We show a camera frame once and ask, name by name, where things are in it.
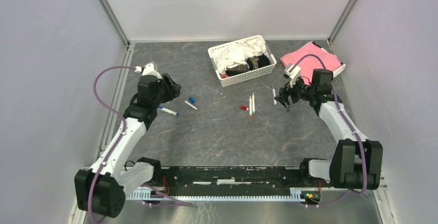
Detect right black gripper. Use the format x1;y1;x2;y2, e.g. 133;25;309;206
274;74;316;108

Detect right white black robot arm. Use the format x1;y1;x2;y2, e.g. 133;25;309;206
275;65;383;193

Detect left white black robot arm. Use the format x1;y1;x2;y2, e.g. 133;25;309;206
74;73;181;218

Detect white pen blue ends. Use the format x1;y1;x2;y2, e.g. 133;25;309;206
158;106;179;116

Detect white pen blue tip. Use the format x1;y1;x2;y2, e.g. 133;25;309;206
251;93;256;115

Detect pink folded cloth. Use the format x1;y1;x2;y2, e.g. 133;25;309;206
280;41;323;85

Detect white plastic basket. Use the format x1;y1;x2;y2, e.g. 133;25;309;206
208;35;277;87

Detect white cloth under pink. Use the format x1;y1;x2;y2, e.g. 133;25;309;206
320;47;347;78

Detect black cloth in basket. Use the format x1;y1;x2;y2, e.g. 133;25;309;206
225;55;271;77

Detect white cloth in basket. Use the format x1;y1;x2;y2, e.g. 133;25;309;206
212;39;267;74

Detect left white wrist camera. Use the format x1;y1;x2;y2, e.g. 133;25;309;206
134;62;162;79

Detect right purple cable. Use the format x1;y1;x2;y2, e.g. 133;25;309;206
292;54;368;207

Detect purple cable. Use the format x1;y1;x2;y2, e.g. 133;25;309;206
292;54;368;207
87;66;137;224

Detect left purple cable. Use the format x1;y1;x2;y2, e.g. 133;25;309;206
87;66;137;224

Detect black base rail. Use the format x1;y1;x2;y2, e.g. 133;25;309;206
147;166;332;197

